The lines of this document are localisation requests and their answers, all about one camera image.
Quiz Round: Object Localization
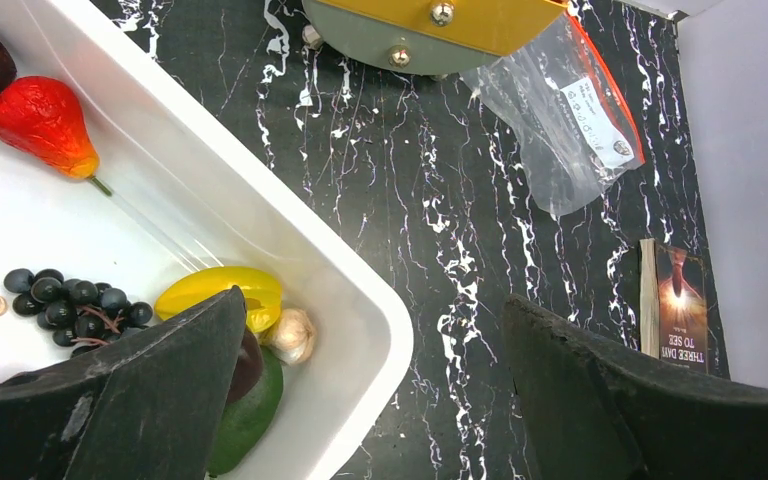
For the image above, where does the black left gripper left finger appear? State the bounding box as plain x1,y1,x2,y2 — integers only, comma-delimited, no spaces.
0,288,245,479

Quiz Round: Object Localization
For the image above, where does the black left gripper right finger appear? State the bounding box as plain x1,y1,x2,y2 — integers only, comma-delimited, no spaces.
502,295,768,479

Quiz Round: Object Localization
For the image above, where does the black grape bunch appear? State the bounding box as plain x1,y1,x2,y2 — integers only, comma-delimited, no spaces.
2,268,155,357

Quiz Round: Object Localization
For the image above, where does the clear zip top bag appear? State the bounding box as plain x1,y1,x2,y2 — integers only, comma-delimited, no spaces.
460,13,645,217

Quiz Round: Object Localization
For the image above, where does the green avocado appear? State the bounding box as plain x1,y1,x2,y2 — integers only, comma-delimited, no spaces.
207,347,284,478

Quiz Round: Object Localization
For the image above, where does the dark purple fig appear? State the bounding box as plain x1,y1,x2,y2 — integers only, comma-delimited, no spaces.
226,328,264,405

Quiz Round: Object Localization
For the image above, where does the brown book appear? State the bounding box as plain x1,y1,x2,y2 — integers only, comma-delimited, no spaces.
639,238,709,373

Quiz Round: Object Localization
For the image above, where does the white garlic bulb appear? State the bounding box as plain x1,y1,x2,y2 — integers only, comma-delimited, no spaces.
266,308,318,365

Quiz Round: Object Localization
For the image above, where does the yellow star fruit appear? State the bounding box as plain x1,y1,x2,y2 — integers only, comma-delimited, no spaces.
154,266,283,334

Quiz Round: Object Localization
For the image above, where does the white plastic bin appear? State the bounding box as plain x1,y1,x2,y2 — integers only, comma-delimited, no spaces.
0,1,413,479

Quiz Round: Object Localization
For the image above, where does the pastel mini drawer cabinet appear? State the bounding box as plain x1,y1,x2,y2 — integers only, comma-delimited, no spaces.
302,0,568,76

